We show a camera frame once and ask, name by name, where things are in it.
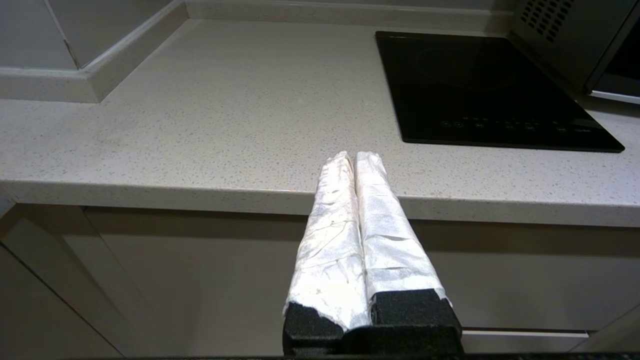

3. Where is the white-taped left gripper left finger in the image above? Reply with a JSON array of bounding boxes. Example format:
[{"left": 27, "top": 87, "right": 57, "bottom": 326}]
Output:
[{"left": 282, "top": 151, "right": 372, "bottom": 357}]

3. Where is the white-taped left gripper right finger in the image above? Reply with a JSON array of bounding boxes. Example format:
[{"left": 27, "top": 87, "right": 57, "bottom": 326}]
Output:
[{"left": 354, "top": 151, "right": 463, "bottom": 357}]

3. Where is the silver Panasonic microwave oven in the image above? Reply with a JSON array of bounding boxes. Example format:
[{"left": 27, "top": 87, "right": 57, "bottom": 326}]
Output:
[{"left": 507, "top": 0, "right": 640, "bottom": 106}]

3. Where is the beige cabinet front panel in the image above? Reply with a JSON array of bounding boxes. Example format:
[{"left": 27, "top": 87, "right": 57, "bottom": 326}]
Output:
[{"left": 82, "top": 206, "right": 640, "bottom": 357}]

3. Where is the black glass induction cooktop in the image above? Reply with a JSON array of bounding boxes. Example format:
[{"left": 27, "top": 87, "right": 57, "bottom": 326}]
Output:
[{"left": 375, "top": 31, "right": 626, "bottom": 153}]

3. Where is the beige countertop upstand trim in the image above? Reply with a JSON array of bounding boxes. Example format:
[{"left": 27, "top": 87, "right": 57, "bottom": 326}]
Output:
[{"left": 0, "top": 0, "right": 513, "bottom": 104}]

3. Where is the angled beige cabinet panel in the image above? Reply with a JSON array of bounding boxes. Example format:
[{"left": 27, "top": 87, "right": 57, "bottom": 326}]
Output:
[{"left": 0, "top": 202, "right": 151, "bottom": 358}]

